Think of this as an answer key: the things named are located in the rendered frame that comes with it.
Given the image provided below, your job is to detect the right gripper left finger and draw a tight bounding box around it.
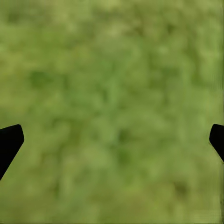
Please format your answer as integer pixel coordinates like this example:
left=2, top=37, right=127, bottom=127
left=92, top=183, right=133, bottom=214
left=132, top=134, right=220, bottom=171
left=0, top=124, right=24, bottom=180

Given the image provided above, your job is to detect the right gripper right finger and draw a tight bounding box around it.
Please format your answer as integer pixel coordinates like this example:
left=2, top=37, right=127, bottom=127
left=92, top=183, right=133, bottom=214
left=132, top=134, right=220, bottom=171
left=209, top=124, right=224, bottom=161

